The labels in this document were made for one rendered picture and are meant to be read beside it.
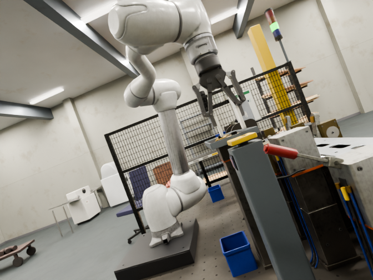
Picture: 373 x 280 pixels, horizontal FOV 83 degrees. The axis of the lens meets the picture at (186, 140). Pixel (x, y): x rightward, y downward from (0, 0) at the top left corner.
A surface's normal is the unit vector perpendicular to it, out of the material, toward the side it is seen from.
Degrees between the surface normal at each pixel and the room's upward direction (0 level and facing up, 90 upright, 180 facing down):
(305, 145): 90
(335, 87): 90
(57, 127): 90
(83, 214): 90
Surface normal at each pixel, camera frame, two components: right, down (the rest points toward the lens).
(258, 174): -0.04, 0.00
